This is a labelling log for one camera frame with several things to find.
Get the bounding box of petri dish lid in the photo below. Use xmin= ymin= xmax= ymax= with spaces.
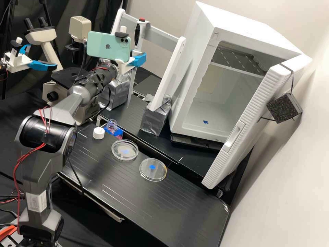
xmin=138 ymin=157 xmax=168 ymax=182

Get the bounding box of white cap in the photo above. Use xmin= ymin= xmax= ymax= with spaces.
xmin=93 ymin=127 xmax=106 ymax=140

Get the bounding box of white incubator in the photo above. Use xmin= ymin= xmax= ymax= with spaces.
xmin=168 ymin=1 xmax=313 ymax=145

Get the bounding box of cream microscope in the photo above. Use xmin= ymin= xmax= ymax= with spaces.
xmin=24 ymin=16 xmax=104 ymax=127

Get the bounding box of small bottle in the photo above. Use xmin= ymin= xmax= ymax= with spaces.
xmin=106 ymin=119 xmax=119 ymax=133

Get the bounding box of incubator door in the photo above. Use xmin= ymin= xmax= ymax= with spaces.
xmin=201 ymin=54 xmax=314 ymax=190

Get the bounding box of left phone holder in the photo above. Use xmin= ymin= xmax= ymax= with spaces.
xmin=10 ymin=37 xmax=24 ymax=59

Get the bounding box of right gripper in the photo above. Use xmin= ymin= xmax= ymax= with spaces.
xmin=117 ymin=52 xmax=147 ymax=75

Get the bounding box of black cable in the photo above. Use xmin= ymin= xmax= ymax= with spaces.
xmin=68 ymin=159 xmax=85 ymax=197

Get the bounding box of right wrist camera phone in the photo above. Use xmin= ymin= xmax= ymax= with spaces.
xmin=86 ymin=25 xmax=132 ymax=65

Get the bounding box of petri dish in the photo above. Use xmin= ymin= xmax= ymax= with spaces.
xmin=111 ymin=139 xmax=139 ymax=162

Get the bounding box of blue bottle holder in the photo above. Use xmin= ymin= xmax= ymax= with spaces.
xmin=103 ymin=123 xmax=124 ymax=137

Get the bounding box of black platform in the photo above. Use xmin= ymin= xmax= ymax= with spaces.
xmin=57 ymin=127 xmax=230 ymax=247
xmin=99 ymin=69 xmax=232 ymax=199

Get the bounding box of white pipette stand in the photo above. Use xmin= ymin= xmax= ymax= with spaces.
xmin=99 ymin=8 xmax=187 ymax=136

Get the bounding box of pipette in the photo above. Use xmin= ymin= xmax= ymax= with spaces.
xmin=126 ymin=17 xmax=151 ymax=108

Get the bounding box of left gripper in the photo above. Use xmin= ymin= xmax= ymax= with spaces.
xmin=4 ymin=44 xmax=58 ymax=73

